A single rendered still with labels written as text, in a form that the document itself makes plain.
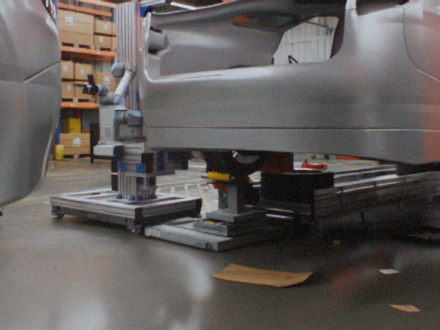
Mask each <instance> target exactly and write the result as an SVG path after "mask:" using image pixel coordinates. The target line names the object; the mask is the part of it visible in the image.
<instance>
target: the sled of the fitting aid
mask: <svg viewBox="0 0 440 330"><path fill-rule="evenodd" d="M268 227H269V219H268V218H263V217H259V218H255V219H248V220H245V221H237V222H230V221H222V220H217V219H200V220H194V221H193V230H197V231H201V232H209V233H213V234H220V235H223V236H224V237H229V236H230V235H233V234H240V233H243V232H250V231H254V230H260V229H264V228H268Z"/></svg>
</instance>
